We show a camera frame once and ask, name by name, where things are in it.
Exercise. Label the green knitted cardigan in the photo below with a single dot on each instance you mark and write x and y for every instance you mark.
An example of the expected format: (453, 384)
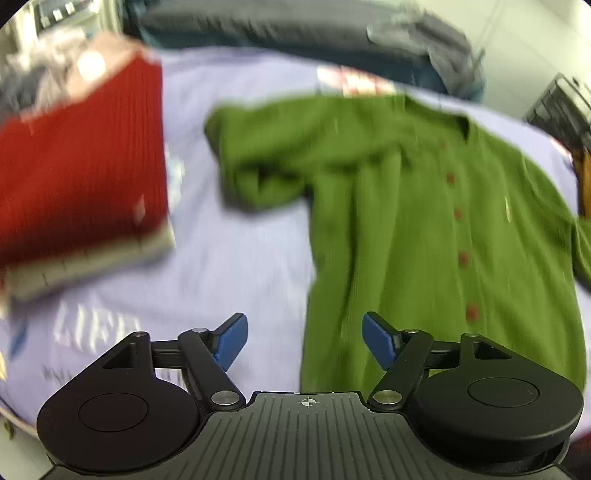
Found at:
(415, 240)

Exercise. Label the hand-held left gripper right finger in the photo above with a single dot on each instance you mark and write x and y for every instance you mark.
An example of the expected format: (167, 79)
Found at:
(376, 340)

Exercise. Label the pink cloth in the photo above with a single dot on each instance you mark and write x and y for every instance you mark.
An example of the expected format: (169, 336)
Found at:
(106, 64)

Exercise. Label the lavender printed blanket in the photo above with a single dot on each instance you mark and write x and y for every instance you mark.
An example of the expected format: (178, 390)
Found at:
(240, 258)

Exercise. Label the grey cloth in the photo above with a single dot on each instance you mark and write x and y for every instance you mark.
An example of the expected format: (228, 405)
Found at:
(286, 23)

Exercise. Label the red ribbed knitted sweater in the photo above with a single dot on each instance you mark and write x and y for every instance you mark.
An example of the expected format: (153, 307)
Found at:
(78, 175)

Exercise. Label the black crate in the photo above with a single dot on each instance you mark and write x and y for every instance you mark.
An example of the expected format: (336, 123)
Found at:
(561, 108)

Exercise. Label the beige folded cloth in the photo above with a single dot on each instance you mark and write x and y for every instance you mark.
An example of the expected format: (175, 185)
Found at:
(92, 263)

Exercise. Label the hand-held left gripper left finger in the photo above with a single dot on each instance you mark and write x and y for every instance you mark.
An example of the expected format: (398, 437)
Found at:
(234, 339)

